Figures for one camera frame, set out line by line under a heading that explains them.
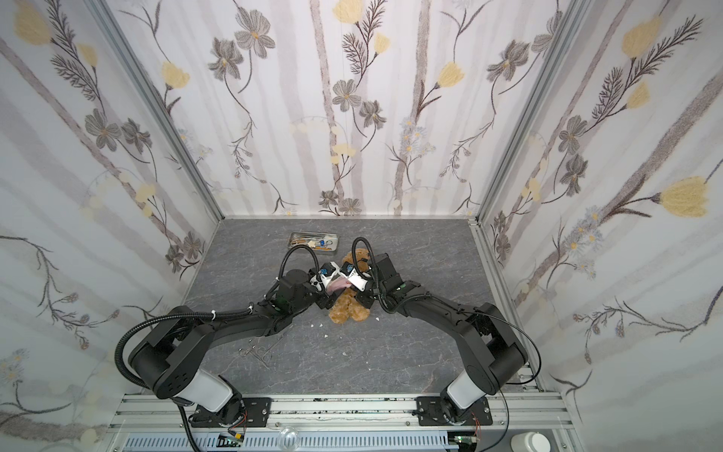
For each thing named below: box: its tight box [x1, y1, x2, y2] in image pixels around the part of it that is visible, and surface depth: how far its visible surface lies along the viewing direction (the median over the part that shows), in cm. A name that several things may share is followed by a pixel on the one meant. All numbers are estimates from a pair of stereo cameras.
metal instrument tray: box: [287, 231, 339, 252], surface depth 116 cm
